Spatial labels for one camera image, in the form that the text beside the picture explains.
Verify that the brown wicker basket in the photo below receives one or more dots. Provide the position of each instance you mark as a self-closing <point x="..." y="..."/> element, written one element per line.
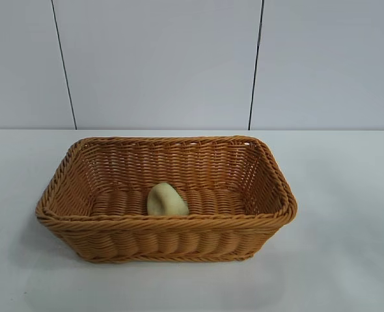
<point x="166" y="234"/>

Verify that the pale yellow egg yolk pastry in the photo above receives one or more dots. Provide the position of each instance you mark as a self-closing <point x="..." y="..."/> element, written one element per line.
<point x="166" y="201"/>

